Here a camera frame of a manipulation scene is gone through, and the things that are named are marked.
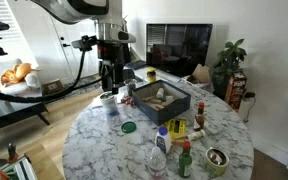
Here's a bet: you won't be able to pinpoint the red cap sauce bottle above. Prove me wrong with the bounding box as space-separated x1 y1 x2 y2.
194 102 205 131

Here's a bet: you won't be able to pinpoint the clear plastic cup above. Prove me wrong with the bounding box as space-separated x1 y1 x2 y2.
100 98 118 115

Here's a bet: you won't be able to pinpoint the brown cardboard box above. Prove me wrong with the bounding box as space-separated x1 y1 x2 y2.
187 64 210 84

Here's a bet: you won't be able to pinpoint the red candy wrappers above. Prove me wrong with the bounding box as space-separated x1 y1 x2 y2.
121 96 134 106

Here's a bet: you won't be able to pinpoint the yellow packet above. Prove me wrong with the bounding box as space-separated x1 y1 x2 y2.
164 118 186 138

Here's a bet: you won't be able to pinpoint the green open tin can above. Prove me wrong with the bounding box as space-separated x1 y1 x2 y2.
204 147 230 177

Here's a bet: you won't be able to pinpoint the green potted plant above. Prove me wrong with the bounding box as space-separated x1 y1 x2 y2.
212 39 247 100

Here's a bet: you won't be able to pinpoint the green plastic lid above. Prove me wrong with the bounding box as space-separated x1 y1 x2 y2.
121 121 137 133

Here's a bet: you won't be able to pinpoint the dark glass cup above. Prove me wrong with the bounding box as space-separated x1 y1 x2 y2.
124 79 136 96

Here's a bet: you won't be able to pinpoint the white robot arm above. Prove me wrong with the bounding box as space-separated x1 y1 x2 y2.
31 0 136 94

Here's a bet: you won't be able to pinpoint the orange plush toy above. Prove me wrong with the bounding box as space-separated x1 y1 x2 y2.
0 63 39 87

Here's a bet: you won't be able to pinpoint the green hot sauce bottle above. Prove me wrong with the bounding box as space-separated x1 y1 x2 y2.
178 141 192 178

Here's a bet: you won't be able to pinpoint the dark blue cardboard box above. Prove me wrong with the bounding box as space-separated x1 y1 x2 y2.
133 80 191 125

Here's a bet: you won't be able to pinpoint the white bottle blue cap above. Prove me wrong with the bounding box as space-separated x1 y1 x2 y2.
155 126 172 154

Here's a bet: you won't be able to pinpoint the small white lying bottle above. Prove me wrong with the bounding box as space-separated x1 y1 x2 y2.
188 130 206 141

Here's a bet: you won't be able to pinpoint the black television screen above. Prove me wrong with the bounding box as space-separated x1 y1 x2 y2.
146 23 213 77

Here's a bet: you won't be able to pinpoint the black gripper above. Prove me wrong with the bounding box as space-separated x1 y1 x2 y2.
97 41 130 94

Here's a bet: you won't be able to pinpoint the clear water bottle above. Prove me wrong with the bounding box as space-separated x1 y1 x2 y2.
148 147 166 180

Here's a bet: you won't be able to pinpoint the orange snack box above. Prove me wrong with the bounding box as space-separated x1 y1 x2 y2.
225 72 247 112

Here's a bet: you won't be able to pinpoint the yellow lid vitamin bottle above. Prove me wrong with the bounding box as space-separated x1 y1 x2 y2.
147 68 156 83

